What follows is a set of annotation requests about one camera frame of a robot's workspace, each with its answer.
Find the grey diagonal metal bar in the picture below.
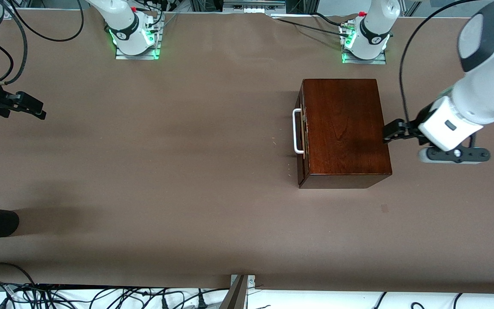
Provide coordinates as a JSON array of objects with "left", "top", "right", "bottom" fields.
[{"left": 220, "top": 275, "right": 248, "bottom": 309}]

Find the black cable tangle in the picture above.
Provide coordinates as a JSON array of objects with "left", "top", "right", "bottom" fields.
[{"left": 0, "top": 279, "right": 230, "bottom": 309}]

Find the wooden drawer with white handle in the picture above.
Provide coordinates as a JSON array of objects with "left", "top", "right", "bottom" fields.
[{"left": 293, "top": 82, "right": 310, "bottom": 188}]

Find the short black table cable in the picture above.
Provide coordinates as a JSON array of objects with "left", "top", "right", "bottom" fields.
[{"left": 313, "top": 12, "right": 345, "bottom": 26}]

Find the small metal bracket plate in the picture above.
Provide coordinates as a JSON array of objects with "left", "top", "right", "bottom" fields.
[{"left": 230, "top": 275, "right": 256, "bottom": 289}]

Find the thin cable bundle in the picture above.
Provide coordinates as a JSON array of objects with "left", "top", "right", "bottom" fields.
[{"left": 136, "top": 0, "right": 181, "bottom": 27}]

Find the black looping cable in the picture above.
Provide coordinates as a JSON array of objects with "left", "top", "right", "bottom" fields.
[{"left": 11, "top": 0, "right": 85, "bottom": 42}]

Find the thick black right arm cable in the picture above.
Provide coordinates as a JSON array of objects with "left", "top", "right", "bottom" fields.
[{"left": 0, "top": 0, "right": 28, "bottom": 85}]

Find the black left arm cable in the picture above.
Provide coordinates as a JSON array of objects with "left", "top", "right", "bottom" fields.
[{"left": 399, "top": 0, "right": 488, "bottom": 125}]

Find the silver power strip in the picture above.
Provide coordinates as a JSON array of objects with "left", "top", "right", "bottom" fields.
[{"left": 223, "top": 0, "right": 286, "bottom": 13}]

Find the dark brown wooden cabinet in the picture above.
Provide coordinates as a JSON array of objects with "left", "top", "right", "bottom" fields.
[{"left": 297, "top": 79, "right": 392, "bottom": 189}]

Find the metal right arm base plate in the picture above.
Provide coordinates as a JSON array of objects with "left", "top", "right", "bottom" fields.
[{"left": 115, "top": 25, "right": 162, "bottom": 61}]

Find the long black table cable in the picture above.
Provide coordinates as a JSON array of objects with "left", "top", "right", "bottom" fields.
[{"left": 273, "top": 16, "right": 347, "bottom": 37}]

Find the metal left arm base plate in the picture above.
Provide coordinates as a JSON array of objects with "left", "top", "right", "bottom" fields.
[{"left": 341, "top": 26, "right": 387, "bottom": 65}]

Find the black arched cable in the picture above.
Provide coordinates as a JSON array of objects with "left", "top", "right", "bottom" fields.
[{"left": 0, "top": 263, "right": 37, "bottom": 287}]

